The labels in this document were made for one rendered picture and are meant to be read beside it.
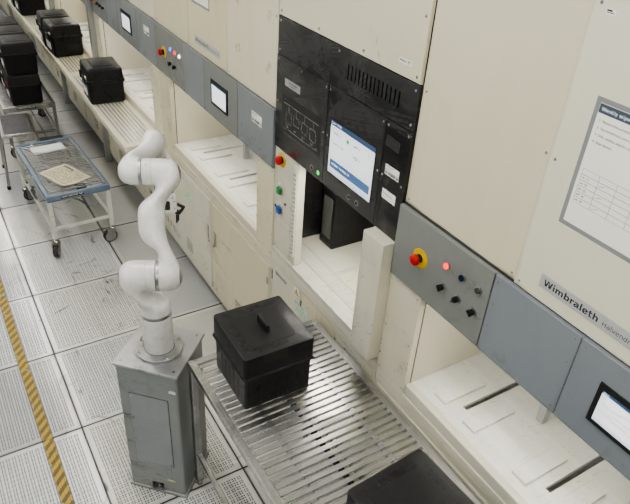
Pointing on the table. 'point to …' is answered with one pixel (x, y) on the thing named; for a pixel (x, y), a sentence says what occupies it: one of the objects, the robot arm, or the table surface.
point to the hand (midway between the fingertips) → (167, 220)
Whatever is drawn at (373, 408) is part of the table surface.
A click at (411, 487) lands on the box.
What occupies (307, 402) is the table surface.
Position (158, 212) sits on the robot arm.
